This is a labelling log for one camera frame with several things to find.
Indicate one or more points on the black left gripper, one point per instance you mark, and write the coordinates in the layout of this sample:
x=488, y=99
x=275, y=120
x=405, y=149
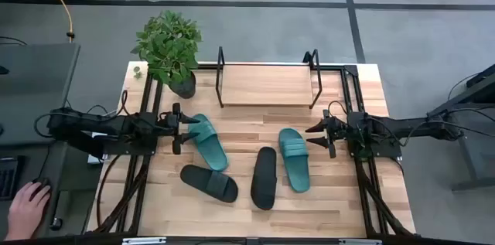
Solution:
x=168, y=125

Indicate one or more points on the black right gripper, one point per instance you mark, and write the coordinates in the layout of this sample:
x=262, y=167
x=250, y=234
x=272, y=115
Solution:
x=336, y=131

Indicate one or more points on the green rubber slide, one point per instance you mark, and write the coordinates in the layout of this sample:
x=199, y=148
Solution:
x=209, y=144
x=295, y=160

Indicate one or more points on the black rubber slide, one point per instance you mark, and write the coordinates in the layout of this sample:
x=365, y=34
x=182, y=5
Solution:
x=263, y=179
x=209, y=183

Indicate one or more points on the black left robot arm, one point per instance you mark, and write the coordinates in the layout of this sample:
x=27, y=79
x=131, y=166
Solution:
x=96, y=125

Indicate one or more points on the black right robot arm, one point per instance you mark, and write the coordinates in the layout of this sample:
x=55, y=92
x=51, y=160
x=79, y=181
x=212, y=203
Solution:
x=406, y=127

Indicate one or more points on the black plant pot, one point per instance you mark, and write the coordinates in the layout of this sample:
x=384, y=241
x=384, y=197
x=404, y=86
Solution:
x=185, y=88

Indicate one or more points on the small fallen leaf sprig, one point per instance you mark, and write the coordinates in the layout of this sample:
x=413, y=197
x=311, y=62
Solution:
x=137, y=72

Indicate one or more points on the green leafy plant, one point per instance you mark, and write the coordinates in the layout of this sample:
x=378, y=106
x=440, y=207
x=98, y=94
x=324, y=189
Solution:
x=168, y=44

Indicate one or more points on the grey office desk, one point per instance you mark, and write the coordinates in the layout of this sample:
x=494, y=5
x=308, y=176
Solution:
x=35, y=90

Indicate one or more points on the black computer mouse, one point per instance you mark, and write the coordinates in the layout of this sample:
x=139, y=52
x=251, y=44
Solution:
x=40, y=185

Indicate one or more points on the black chair caster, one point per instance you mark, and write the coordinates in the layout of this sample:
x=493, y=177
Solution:
x=56, y=223

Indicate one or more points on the person's hand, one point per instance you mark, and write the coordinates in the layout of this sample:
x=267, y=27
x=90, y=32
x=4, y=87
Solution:
x=27, y=210

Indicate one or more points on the black keyboard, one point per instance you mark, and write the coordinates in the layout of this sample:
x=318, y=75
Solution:
x=7, y=177

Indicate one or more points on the wooden shelf black metal frame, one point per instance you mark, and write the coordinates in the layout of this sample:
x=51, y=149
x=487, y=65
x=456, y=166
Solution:
x=267, y=84

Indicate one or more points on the silver aluminium bracket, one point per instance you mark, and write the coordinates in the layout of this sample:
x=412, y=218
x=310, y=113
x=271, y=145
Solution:
x=359, y=242
x=143, y=240

